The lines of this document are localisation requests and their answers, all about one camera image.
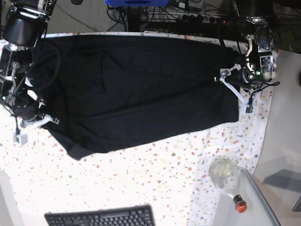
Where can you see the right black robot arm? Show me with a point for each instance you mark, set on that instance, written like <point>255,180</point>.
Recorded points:
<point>27,24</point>

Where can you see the terrazzo pattern tablecloth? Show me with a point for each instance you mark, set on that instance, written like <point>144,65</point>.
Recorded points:
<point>170,174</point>

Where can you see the blue box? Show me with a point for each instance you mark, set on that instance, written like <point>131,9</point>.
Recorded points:
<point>136,3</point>

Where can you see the clear bottle orange cap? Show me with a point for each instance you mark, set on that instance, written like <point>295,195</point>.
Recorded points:
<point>225,175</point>

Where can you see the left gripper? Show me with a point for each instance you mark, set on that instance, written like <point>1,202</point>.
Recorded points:
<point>240,78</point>

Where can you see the black wire rack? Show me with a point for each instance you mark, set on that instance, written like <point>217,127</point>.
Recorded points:
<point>163,14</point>

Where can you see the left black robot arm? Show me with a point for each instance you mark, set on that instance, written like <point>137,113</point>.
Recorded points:
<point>250,19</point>

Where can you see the black computer keyboard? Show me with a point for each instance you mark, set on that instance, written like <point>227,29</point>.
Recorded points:
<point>130,216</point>

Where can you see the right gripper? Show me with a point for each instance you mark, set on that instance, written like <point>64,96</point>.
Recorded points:
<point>27,109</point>

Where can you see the black power strip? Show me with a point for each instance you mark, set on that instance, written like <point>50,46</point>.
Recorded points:
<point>205,18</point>

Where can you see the black t-shirt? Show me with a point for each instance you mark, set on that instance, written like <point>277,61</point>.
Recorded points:
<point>117,92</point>

